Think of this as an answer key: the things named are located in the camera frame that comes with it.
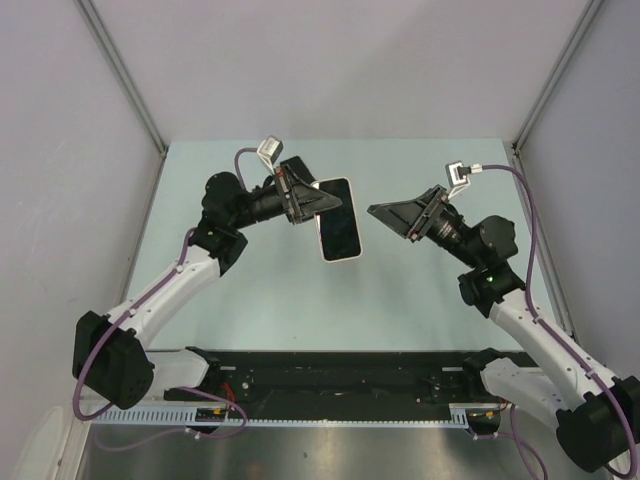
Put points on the left aluminium frame post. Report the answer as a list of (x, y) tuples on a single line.
[(120, 71)]

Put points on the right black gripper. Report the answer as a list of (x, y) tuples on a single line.
[(406, 218)]

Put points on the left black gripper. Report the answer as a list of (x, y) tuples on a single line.
[(303, 200)]

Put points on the aluminium frame post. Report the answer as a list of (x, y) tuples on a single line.
[(120, 71), (578, 35)]

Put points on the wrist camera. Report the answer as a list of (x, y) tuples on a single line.
[(269, 151), (458, 176)]

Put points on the right aluminium side rail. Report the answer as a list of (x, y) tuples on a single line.
[(545, 264)]

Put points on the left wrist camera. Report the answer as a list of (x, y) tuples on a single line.
[(269, 151)]

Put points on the right aluminium frame post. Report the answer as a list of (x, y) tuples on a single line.
[(578, 35)]

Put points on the black phone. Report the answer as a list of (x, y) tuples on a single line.
[(337, 228)]

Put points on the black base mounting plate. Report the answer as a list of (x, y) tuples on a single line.
[(352, 389)]

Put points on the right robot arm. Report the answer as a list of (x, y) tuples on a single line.
[(593, 412)]

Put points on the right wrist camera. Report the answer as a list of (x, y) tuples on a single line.
[(458, 176)]

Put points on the aluminium front frame rail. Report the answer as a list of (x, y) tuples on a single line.
[(565, 387)]

